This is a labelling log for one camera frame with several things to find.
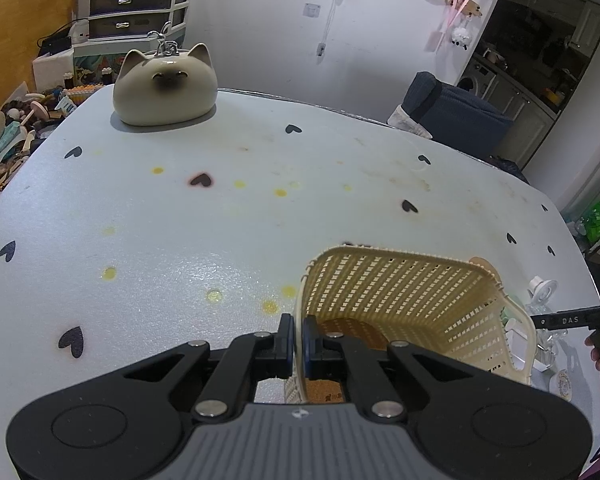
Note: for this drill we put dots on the white cloth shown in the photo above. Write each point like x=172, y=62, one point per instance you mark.
x=405, y=117

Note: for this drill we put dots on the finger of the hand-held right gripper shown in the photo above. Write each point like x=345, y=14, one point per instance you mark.
x=565, y=320

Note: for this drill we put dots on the orange wooden board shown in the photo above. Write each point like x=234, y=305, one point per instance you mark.
x=10, y=45

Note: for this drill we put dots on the round tan wooden coaster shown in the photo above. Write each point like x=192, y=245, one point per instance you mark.
x=481, y=263

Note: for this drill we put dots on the white low cabinet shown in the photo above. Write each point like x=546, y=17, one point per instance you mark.
x=52, y=72

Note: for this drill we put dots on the dark blue armchair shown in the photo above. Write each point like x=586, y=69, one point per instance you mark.
x=460, y=115

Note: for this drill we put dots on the washing machine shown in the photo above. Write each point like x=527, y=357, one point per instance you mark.
x=480, y=80

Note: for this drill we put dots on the beige ceramic cat figure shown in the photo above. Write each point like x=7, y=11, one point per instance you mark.
x=150, y=100

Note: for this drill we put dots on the white sheep plush toy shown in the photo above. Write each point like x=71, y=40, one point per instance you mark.
x=461, y=36

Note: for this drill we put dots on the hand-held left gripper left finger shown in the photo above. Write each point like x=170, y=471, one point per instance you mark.
x=284, y=345

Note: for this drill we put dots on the wooden wall hook rack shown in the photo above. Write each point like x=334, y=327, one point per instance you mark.
x=467, y=5

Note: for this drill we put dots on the pile of household clutter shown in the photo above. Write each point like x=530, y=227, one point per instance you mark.
x=10, y=130

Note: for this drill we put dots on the cream plastic lattice basket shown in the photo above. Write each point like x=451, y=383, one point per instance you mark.
x=405, y=280

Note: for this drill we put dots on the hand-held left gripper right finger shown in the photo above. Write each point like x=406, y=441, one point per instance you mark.
x=308, y=350

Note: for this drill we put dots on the white round plastic piece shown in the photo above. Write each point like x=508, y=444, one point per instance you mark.
x=541, y=287

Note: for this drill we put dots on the round printed coaster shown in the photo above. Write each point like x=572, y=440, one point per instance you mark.
x=562, y=384

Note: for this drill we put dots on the white wall socket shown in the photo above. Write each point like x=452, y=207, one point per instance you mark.
x=311, y=10

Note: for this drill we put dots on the clear glass item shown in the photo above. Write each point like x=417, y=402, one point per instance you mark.
x=545, y=355

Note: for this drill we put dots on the black electronic device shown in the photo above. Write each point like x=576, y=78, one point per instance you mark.
x=55, y=46

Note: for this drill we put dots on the white heart-print table mat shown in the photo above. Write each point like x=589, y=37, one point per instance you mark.
x=280, y=210

